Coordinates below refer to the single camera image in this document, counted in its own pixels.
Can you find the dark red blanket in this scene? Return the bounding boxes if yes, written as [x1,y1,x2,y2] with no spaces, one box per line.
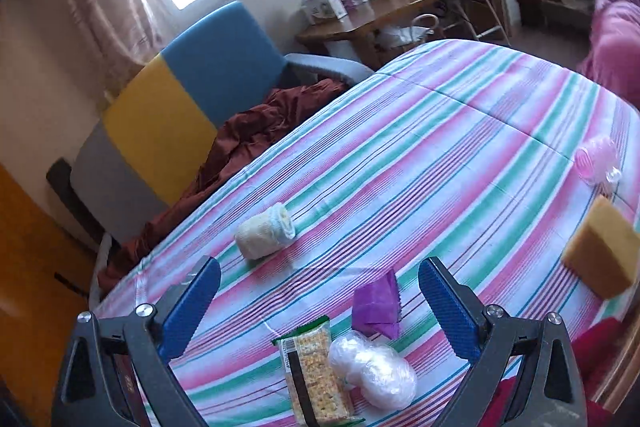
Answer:
[97,78,351,290]

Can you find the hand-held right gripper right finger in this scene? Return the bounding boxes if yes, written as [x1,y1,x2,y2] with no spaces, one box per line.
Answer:
[417,257,588,427]

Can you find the green cracker packet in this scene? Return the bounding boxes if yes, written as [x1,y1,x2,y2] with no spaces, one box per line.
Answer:
[272,314,366,427]

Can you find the pink pillow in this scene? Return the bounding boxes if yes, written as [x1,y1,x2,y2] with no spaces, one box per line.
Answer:
[577,0,640,108]

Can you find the purple snack packet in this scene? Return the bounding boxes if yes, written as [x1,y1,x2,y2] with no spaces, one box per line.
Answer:
[351,269,402,340]

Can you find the blue yellow grey armchair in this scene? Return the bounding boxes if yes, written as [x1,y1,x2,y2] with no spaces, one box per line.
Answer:
[46,1,375,303]

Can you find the wooden side table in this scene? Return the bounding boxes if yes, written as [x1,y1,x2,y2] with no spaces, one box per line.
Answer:
[295,0,441,70]

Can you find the red cloth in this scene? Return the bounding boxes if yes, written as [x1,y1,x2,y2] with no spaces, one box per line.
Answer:
[487,317,626,427]

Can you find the orange wooden wardrobe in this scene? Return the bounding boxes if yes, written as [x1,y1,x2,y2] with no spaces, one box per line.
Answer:
[0,162,108,408]

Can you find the white cardboard box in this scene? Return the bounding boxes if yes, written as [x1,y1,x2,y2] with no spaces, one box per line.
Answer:
[300,0,350,24]

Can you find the yellow sponge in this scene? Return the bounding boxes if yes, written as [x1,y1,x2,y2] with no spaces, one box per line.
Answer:
[561,194,640,300]

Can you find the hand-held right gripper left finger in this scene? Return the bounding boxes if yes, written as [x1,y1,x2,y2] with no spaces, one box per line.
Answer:
[51,256,222,427]

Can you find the white plastic-wrapped ball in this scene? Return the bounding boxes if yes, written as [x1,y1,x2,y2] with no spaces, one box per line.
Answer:
[327,329,418,410]

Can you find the white rolled socks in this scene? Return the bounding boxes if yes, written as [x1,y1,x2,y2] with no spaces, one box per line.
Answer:
[235,202,297,262]

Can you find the wooden bed frame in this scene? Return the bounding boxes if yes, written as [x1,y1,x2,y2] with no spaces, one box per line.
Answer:
[595,302,640,413]

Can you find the pink clear plastic container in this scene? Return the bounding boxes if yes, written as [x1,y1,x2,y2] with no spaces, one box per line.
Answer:
[574,134,623,185]

